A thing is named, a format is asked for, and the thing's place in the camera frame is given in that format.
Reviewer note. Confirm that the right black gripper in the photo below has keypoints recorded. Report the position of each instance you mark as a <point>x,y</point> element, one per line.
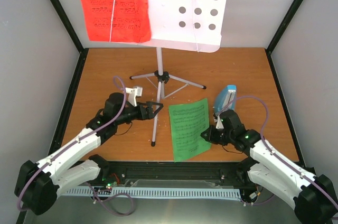
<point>210,137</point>

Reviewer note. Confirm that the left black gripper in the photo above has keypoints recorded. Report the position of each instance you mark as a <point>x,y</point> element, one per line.
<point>142,115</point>

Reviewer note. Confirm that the green sheet music page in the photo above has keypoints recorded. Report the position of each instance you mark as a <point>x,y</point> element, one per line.
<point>187,122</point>

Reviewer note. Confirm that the blue metronome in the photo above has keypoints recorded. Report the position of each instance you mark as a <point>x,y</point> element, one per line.
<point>226,95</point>

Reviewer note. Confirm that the white perforated music stand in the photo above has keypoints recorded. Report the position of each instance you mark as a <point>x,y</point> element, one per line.
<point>191,25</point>

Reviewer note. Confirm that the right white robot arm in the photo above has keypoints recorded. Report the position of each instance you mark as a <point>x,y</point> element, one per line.
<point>312,198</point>

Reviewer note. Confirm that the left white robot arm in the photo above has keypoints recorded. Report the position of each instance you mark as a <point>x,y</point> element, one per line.
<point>40,184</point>

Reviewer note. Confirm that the red cloth on stand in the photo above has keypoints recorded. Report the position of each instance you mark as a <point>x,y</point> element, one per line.
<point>125,21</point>

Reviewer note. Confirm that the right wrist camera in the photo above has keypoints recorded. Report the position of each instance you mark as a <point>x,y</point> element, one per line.
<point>218,122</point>

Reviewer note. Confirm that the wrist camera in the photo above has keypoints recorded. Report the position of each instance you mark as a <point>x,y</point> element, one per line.
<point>218,122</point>
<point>134,93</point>

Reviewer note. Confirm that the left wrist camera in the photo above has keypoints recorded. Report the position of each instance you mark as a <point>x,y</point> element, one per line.
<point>134,93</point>

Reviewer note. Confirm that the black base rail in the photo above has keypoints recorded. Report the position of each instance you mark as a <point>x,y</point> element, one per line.
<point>222,173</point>

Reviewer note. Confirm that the light blue slotted cable duct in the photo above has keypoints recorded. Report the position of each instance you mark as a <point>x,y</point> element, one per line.
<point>170,193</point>

